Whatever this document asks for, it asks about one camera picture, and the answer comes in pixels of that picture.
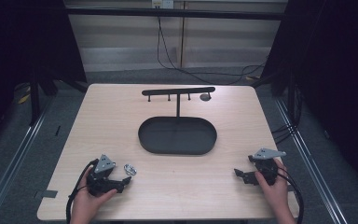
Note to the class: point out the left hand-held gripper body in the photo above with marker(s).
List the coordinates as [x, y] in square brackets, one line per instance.
[101, 183]

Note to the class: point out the person's right hand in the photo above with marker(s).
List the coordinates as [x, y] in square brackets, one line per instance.
[276, 194]

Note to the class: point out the small black floor tape strip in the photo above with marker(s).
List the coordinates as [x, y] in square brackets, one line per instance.
[57, 130]

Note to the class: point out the small dark round object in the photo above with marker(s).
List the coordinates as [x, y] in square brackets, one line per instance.
[205, 97]

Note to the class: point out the white wall outlet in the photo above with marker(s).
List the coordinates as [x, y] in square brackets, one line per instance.
[162, 3]

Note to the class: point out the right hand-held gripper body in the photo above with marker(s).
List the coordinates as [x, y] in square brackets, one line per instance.
[267, 169]

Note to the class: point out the black curtain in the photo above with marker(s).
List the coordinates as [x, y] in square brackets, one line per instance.
[21, 40]
[332, 62]

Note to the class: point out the metal floor rail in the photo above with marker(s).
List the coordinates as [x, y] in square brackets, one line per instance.
[310, 168]
[9, 168]

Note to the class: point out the person's left hand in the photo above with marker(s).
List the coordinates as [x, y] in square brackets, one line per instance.
[85, 200]

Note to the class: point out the black metal stand leg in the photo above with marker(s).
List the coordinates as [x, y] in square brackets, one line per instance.
[34, 99]

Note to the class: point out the grey floor tape patch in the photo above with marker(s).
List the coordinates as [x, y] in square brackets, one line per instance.
[46, 194]

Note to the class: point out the black horizontal bar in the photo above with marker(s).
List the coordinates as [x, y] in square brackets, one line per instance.
[174, 13]

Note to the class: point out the black hook stand with tray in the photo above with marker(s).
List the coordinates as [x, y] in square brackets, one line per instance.
[177, 137]

